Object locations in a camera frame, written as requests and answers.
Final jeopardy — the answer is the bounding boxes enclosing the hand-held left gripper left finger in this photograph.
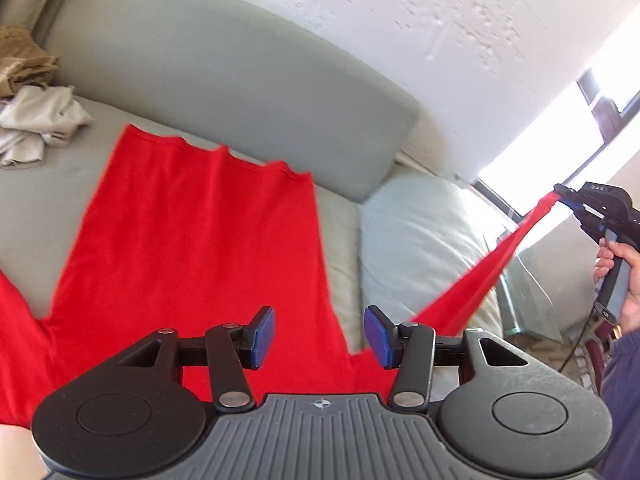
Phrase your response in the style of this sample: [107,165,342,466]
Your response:
[116,306,276,409]

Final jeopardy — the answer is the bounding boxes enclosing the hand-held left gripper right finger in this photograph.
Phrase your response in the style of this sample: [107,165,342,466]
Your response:
[364,305,529,411]

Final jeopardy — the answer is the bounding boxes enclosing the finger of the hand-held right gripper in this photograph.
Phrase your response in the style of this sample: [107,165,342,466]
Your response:
[553,184,588,208]

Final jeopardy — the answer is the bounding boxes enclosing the red shirt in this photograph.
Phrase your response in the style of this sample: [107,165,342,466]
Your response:
[0,124,566,429]

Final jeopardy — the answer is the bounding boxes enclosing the person's right forearm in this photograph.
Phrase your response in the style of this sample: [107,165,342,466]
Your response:
[598,329,640,480]

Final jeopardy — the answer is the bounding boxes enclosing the person's right hand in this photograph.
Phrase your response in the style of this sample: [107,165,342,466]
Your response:
[593,240,640,341]

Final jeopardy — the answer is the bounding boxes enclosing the window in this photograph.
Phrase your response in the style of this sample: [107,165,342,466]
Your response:
[477,67,640,201]

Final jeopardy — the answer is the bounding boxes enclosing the glass side table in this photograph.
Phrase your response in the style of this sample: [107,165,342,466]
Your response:
[495,227,563,336]

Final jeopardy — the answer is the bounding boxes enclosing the light blue pillow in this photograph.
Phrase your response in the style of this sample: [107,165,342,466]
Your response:
[360,166,507,354]

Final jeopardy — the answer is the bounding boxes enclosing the grey sofa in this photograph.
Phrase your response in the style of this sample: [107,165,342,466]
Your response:
[0,0,507,366]

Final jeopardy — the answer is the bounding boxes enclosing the white crumpled cloth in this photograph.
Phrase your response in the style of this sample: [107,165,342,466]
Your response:
[0,85,94,169]

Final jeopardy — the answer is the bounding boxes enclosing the beige knitted cloth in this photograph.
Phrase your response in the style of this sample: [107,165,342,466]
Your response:
[0,25,60,100]

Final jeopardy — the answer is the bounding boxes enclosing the black cable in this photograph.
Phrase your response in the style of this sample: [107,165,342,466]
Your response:
[557,287,607,376]

